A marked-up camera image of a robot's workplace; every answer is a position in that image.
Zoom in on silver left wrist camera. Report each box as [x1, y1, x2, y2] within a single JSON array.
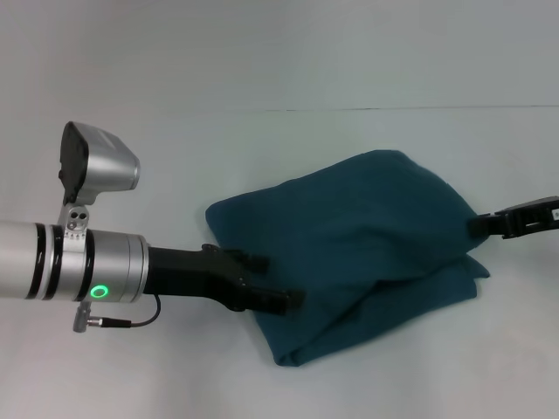
[[58, 120, 142, 232]]

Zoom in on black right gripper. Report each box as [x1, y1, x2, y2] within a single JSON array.
[[467, 194, 559, 240]]

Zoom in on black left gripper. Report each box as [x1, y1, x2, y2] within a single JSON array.
[[144, 244, 307, 317]]

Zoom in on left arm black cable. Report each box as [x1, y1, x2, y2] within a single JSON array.
[[72, 294, 162, 334]]

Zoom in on blue shirt with FREE print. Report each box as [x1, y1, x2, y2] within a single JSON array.
[[204, 148, 491, 367]]

